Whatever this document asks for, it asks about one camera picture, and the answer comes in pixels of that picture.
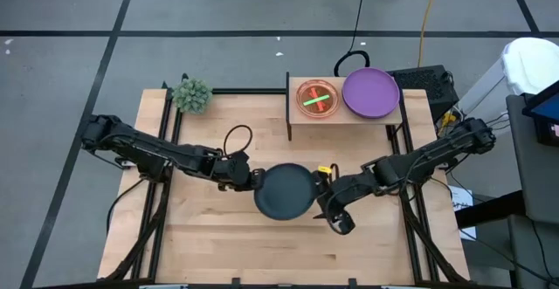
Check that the green translucent plate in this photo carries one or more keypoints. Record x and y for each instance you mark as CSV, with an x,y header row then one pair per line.
x,y
305,90

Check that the red plate with curved mark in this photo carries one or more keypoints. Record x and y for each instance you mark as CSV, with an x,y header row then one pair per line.
x,y
325,105

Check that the black aluminium table frame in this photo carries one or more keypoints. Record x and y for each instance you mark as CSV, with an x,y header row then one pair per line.
x,y
249,91

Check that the yellow plugs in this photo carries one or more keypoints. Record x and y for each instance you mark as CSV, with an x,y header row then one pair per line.
x,y
447,121

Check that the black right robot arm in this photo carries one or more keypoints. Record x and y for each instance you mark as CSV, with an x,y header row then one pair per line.
x,y
436,151

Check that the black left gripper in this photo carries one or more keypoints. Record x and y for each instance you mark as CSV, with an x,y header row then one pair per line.
x,y
236,173

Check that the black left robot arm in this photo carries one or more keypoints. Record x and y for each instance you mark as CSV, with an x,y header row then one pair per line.
x,y
144,149

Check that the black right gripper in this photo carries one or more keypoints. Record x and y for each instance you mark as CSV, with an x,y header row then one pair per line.
x,y
345,197

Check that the wooden shelf with black legs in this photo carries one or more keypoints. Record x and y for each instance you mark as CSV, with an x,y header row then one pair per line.
x,y
336,121

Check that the dark teal plate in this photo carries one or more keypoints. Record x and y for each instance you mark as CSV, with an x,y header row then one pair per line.
x,y
286,193

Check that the yellow label tag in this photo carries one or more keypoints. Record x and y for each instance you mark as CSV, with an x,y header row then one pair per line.
x,y
324,169

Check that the white lidded bin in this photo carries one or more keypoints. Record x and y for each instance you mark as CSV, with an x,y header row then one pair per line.
x,y
530,64

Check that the potted green succulent plant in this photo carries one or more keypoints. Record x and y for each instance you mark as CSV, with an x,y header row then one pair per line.
x,y
192,95

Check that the white paper sheet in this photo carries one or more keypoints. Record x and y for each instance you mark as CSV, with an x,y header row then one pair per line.
x,y
462,199

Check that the grey cart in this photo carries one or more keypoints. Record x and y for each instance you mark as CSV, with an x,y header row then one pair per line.
x,y
535,171

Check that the black tablet screen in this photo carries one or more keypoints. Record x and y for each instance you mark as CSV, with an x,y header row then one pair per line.
x,y
548,108

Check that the purple plastic plate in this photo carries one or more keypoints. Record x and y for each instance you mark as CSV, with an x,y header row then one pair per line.
x,y
371,92

